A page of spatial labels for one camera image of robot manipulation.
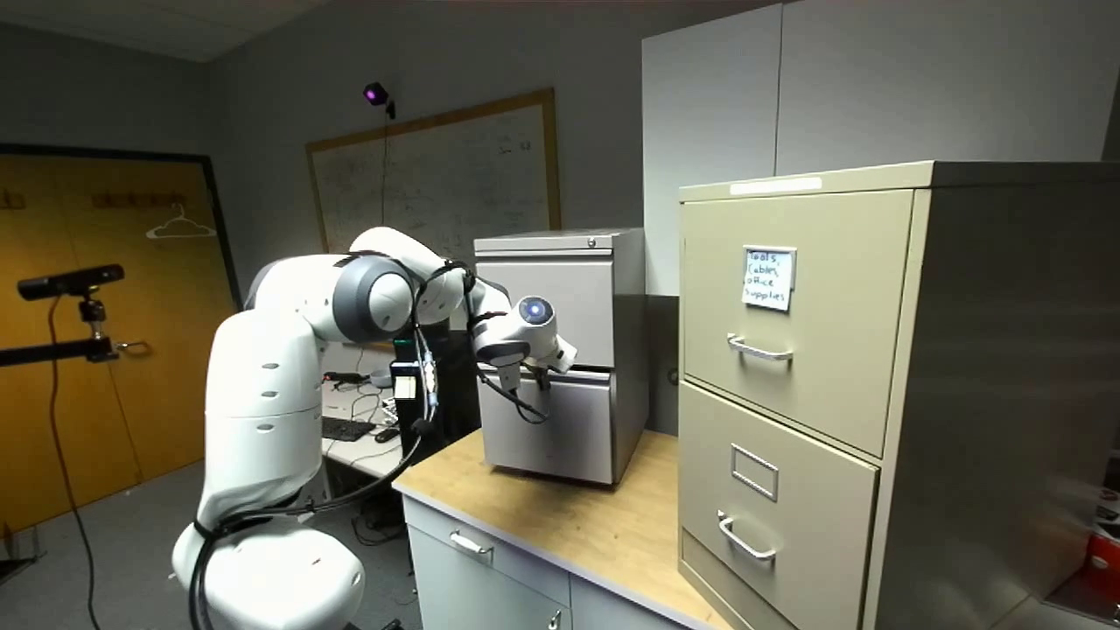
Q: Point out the grey middle drawer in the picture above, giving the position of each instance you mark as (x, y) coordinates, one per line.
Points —
(582, 297)

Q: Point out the white clothes hanger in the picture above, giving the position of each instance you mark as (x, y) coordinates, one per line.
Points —
(179, 229)

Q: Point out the large beige file cabinet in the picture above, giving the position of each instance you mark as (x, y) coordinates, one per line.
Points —
(980, 394)

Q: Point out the small grey drawer cabinet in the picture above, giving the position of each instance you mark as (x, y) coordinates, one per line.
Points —
(626, 332)

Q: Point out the white handwritten note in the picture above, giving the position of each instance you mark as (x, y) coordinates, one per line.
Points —
(768, 278)

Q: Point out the tall grey wall cabinet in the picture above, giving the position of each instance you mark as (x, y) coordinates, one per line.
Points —
(875, 87)

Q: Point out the camera on mount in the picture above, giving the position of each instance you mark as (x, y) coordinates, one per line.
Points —
(70, 282)
(376, 94)

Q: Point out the black computer tower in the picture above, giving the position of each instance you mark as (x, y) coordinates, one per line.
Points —
(455, 385)

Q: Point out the white desk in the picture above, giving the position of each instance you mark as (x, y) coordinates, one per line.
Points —
(354, 451)

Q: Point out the yellow door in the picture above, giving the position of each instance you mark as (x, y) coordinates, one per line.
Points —
(131, 420)

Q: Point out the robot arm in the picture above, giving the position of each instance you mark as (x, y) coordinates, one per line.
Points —
(262, 411)

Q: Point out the grey bottom drawer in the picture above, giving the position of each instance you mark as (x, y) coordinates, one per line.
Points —
(560, 429)

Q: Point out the red object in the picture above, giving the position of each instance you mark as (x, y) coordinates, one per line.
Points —
(1104, 560)

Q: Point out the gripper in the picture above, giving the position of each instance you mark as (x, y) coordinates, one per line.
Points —
(542, 378)

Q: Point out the grey counter drawer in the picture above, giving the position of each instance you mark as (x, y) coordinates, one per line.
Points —
(516, 564)

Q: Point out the grey counter door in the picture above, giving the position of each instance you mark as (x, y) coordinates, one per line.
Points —
(472, 595)

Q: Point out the black computer mouse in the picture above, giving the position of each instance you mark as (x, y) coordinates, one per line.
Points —
(387, 435)

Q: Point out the black keyboard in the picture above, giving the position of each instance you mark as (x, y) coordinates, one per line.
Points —
(346, 429)

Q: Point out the beige drawer with label holder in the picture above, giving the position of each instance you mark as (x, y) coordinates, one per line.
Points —
(814, 542)

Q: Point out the beige drawer with note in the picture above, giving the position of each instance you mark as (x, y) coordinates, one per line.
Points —
(840, 385)

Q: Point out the whiteboard with wooden frame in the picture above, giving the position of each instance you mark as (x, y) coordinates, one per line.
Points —
(455, 184)

